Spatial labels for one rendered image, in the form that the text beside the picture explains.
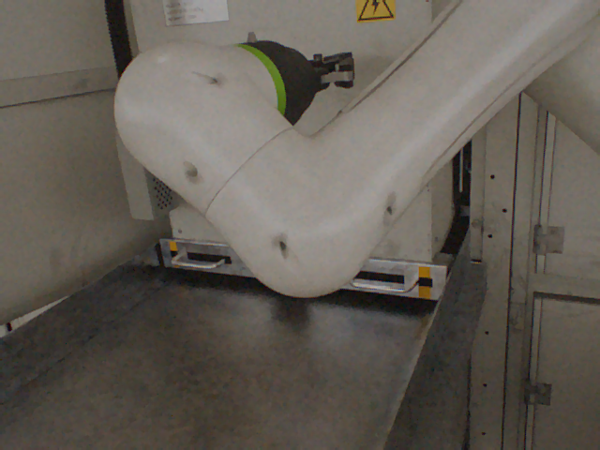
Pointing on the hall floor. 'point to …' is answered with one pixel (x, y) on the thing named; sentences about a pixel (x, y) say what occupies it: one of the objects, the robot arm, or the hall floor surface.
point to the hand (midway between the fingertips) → (338, 66)
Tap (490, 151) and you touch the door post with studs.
